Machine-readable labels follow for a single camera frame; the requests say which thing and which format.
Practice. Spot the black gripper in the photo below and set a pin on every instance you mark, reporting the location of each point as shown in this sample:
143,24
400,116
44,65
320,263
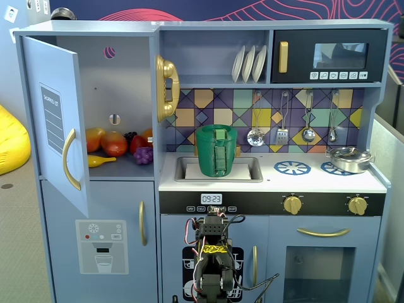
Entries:
215,211

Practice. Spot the blue shopping list cabinet door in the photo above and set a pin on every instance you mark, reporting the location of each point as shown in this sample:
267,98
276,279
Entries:
41,79

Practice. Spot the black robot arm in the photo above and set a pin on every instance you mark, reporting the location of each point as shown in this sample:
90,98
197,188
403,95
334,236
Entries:
211,277

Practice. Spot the blue dishwasher sticker cabinet door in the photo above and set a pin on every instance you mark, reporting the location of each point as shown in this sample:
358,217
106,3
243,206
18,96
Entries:
176,230

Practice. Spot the blue water dispenser freezer door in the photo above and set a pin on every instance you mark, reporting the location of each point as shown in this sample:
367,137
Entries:
110,202

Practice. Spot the blue oven door with window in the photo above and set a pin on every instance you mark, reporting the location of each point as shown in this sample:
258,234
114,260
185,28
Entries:
363,240

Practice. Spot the black toy microwave door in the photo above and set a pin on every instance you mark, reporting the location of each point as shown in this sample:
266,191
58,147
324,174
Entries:
300,38

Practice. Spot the green plastic pitcher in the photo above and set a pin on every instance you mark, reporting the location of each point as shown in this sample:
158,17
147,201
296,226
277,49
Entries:
206,151

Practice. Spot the gold toy faucet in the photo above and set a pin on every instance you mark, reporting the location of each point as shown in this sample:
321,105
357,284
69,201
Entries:
237,151

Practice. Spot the gold stove knob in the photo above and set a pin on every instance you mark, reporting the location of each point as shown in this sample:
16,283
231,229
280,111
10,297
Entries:
357,205
292,205

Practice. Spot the metal slotted spoon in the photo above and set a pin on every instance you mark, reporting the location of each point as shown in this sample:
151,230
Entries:
255,138

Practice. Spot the purple toy grapes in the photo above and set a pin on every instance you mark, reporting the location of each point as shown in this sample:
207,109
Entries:
143,155

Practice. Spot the metal slotted spatula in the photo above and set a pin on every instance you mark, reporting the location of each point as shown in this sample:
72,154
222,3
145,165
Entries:
281,137

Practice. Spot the blue toy kitchen unit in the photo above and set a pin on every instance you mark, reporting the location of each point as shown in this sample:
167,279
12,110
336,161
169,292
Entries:
315,186

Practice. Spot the orange toy fruit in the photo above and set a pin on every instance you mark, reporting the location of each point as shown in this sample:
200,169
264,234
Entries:
148,134

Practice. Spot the red toy strawberry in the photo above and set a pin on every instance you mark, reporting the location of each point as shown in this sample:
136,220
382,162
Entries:
138,143

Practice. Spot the dark toy blackberries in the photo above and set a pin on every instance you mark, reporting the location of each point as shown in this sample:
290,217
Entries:
129,136

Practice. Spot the metal ladle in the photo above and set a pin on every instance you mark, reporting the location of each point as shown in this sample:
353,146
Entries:
308,135

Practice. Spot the orange red toy mango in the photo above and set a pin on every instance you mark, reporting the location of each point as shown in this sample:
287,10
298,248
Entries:
94,139
113,145

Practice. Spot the yellow toy banana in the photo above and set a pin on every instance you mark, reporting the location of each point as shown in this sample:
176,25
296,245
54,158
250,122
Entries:
98,161

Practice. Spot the metal serving spoon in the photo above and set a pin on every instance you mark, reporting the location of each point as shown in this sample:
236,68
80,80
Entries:
332,136

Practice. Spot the steel pot with lid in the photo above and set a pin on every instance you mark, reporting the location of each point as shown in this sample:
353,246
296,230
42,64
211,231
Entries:
350,161

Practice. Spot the white toy plate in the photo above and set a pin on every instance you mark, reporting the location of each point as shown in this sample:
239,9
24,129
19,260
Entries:
260,63
249,64
237,64

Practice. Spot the gold toy telephone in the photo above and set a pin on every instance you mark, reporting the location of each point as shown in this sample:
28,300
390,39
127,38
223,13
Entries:
170,67

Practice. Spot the grey desk divider panel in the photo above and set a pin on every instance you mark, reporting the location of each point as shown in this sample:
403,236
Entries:
388,164

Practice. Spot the black monitor back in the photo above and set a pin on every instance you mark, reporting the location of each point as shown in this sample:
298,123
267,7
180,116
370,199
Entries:
397,101

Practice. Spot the yellow beanbag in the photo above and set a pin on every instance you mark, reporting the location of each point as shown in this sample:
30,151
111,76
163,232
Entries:
12,142

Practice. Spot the round metal object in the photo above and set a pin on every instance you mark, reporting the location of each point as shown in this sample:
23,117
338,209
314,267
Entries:
63,14

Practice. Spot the white sign card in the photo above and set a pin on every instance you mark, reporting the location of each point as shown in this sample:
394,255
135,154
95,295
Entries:
11,13

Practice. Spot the small camera circuit board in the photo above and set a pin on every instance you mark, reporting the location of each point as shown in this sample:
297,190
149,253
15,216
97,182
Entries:
215,209

